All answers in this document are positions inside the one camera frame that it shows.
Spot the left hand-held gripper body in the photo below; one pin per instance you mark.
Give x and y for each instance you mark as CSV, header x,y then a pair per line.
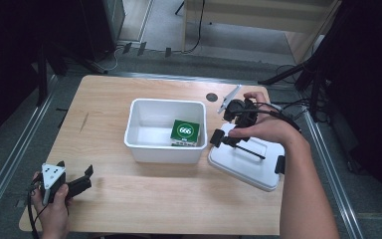
x,y
51,179

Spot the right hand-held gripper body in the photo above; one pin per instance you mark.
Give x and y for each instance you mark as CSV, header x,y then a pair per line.
x,y
240,113

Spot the white lid with black latches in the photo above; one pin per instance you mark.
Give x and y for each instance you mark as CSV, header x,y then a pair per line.
x,y
242,169

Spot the green square carton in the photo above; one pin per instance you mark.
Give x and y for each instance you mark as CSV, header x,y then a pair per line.
x,y
185,131

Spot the white plastic storage box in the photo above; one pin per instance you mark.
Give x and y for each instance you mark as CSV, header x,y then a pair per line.
x,y
149,129

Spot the person's right hand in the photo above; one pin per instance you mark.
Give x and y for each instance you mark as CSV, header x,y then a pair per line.
x,y
272,127

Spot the person's left hand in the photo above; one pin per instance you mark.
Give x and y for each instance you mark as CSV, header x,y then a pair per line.
x,y
54,214

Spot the round dark table grommet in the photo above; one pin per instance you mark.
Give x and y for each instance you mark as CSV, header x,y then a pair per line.
x,y
212,97

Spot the black tripod stand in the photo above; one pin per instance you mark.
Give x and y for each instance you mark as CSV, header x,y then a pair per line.
x,y
315,83

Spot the light wooden furniture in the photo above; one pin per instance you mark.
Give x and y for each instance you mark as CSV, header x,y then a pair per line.
x,y
262,16

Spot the dark cabinet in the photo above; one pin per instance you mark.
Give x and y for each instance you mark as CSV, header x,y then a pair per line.
x,y
102,26

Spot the metal floor rail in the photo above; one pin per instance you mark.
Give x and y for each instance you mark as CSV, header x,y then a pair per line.
x,y
13,159
335,186

